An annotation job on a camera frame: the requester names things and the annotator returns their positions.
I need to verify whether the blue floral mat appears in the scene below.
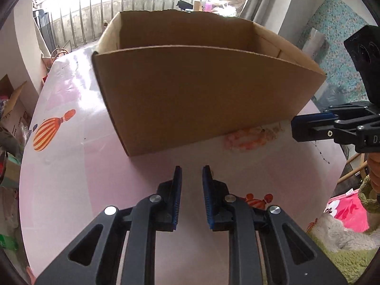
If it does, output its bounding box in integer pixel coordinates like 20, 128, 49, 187
297, 0, 380, 101

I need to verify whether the large brown cardboard box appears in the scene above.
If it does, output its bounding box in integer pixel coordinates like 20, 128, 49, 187
91, 10, 328, 157

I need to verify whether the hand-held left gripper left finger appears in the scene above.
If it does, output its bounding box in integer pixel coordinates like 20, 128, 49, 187
36, 165, 183, 285

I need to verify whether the balcony railing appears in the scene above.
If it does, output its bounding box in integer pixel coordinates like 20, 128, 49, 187
33, 0, 208, 51

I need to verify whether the open carton with clutter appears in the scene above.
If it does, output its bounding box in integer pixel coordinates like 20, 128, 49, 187
0, 76, 32, 143

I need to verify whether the white fluffy rug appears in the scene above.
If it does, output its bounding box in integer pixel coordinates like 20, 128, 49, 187
307, 214, 380, 254

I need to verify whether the grey curtain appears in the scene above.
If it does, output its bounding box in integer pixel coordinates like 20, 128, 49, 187
239, 0, 297, 34

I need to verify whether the green shaggy rug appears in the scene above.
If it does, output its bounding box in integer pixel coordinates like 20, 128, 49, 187
322, 243, 380, 284

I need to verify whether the wooden chair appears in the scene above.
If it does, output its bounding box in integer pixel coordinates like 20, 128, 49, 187
337, 153, 369, 185

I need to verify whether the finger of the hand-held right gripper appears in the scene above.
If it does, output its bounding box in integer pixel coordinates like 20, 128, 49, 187
291, 103, 375, 128
291, 120, 366, 147

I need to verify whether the black metal frame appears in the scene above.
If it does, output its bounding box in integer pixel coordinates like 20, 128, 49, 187
33, 9, 57, 57

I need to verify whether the pink floral bag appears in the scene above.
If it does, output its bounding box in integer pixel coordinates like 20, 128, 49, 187
323, 190, 370, 233

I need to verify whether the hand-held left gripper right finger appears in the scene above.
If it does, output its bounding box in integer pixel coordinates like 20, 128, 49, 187
202, 165, 348, 285

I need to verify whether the green plastic bottle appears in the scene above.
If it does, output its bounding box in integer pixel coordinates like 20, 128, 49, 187
0, 233, 18, 250

